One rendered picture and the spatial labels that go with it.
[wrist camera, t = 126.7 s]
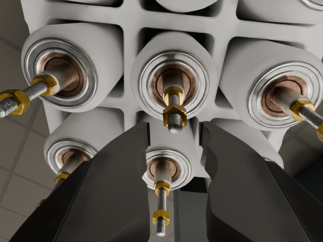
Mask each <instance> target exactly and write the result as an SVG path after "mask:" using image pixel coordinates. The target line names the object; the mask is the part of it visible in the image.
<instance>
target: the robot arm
mask: <svg viewBox="0 0 323 242"><path fill-rule="evenodd" d="M148 146H150V125H149V122H145V121H141V122H139V123H138V124H136V125H135V126H133V127H132V128H130V129H129V130H127V131H125V132H124V133H122V134H121V135H119V136H118V137H116V138H115V139H113V140H112V141H110V142H109V143H108V144H106V145H105V146H104V147H103V148H102V149H101V150H100V151H99V152H98V153H97V154H96V155H95V156H94V157H93V158H92V159H91V160H90V161H83V162H82V163H81V164H80V165H79V166H78V167H77V168H76V169H75V170H74V171H73V172H72V173H71V174H70V175H69V176H68V177H67V178H66V179H65V180H64V181H63V182H62V183H61V184H60V185H59V186H58V187H57V188H56V189H55V190H54V191H53V192H52V193H51V194H50V195H49V196H48V197H47V198H46V199H45V200H44V201H43V202H42V204H41V205H40V206H39V207H38V208H37V209H36V210H35V211H34V212H33V213H32V214H31V215H30V216H29V217H28V218H27V219H26V221H25V222H24V223H23V224H22V225H21V226H20V228H19V229H18V230H17V231H16V233H15V234H14V235H13V236H12V238H11V239H10V240H9V242H148V240H149V238H150V213H149V197H148V186H147V184H146V182H145V181H144V180H143V179H142V177H143V175H144V173H145V172H146V171H147V160H146V150H147V148H148ZM199 146H202V148H203V149H204V150H205V152H206V158H205V171H206V172H207V173H208V175H209V176H210V178H211V180H212V181H211V182H210V184H209V190H208V198H207V206H206V229H207V238H208V240H209V242H323V204H322V203H321V202H320V201H319V200H318V199H316V198H315V197H314V196H313V195H312V194H311V193H310V192H308V191H307V190H306V189H305V188H304V187H303V186H302V185H301V184H299V183H298V182H297V181H296V180H295V179H294V178H293V177H292V176H290V175H289V174H288V173H287V172H286V171H285V170H284V169H283V168H281V167H280V166H279V165H278V164H277V163H276V162H275V161H266V160H265V159H264V158H263V157H262V156H261V155H260V154H259V153H258V152H256V151H255V150H254V149H253V148H252V147H251V146H249V145H248V144H246V143H245V142H244V141H242V140H240V139H239V138H237V137H236V136H234V135H232V134H230V133H229V132H227V131H226V130H224V129H222V128H220V127H219V126H217V125H215V124H214V123H212V122H210V121H202V122H199Z"/></svg>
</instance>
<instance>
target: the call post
mask: <svg viewBox="0 0 323 242"><path fill-rule="evenodd" d="M208 190H209V187H208V182H207V178H204V177H193V178H192V180H191V181H190V182H189V183H188V184H186V185H185V186H183V187H181V188H178V189H176V190H174V242H209V240H208V238H207V229H206V206H207V198H208Z"/></svg>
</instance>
